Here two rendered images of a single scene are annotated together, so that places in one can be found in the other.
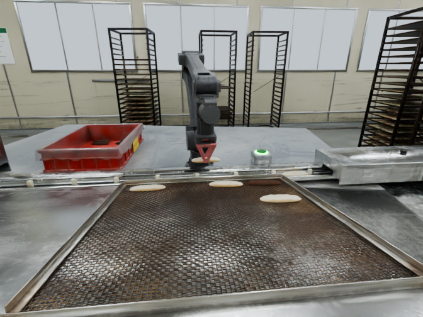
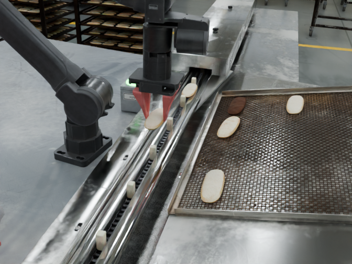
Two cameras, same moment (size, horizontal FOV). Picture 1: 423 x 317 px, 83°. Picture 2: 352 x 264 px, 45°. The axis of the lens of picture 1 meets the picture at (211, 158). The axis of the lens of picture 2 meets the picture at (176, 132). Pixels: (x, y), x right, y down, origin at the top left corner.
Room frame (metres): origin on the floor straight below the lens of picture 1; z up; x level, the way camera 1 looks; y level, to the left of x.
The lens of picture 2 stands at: (0.48, 0.77, 1.33)
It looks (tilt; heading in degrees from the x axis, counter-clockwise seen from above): 28 degrees down; 289
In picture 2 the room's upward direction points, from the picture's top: 2 degrees clockwise
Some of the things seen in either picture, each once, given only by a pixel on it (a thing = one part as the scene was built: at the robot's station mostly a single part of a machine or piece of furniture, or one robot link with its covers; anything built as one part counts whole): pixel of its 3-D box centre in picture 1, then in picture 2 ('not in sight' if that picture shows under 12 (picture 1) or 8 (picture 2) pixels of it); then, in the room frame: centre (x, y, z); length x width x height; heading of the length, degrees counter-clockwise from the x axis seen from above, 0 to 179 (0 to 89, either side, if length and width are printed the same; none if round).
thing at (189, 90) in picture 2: (295, 173); (189, 89); (0.81, -0.31, 0.86); 0.10 x 0.04 x 0.01; 96
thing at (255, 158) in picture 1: (260, 165); (137, 100); (0.93, -0.21, 0.84); 0.08 x 0.08 x 0.11; 6
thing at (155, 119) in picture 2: (205, 159); (156, 117); (0.78, 0.02, 0.92); 0.10 x 0.04 x 0.01; 96
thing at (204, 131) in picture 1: (205, 127); (157, 66); (0.78, 0.02, 1.04); 0.10 x 0.07 x 0.07; 6
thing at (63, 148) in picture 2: (199, 159); (83, 135); (0.95, 0.05, 0.86); 0.12 x 0.09 x 0.08; 86
